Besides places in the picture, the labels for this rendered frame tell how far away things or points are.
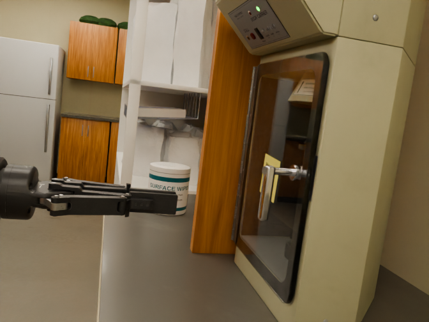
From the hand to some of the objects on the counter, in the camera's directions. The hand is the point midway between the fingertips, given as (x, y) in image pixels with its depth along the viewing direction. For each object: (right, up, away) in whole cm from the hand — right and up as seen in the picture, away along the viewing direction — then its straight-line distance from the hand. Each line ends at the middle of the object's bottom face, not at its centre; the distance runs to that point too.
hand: (152, 201), depth 62 cm
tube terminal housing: (+30, -21, +22) cm, 42 cm away
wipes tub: (-7, -10, +72) cm, 73 cm away
